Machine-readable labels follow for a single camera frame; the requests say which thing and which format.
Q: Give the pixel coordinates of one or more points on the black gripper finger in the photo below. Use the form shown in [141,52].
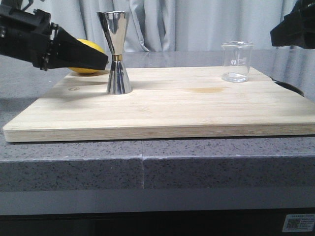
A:
[67,51]
[297,27]

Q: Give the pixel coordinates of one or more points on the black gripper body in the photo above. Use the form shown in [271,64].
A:
[26,36]

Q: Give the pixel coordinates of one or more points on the steel double jigger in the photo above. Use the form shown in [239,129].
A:
[114,25]

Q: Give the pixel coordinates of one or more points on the clear glass beaker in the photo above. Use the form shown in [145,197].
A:
[236,61]

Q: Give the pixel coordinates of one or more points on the yellow lemon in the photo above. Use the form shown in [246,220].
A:
[85,70]

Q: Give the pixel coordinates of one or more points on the grey curtain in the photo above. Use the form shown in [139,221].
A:
[170,25]

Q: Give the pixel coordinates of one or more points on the wooden cutting board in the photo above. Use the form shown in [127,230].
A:
[174,102]

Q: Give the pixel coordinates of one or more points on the white QR label sticker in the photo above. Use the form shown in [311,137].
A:
[298,223]

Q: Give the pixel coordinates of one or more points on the black cutting board handle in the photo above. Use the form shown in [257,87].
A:
[288,86]

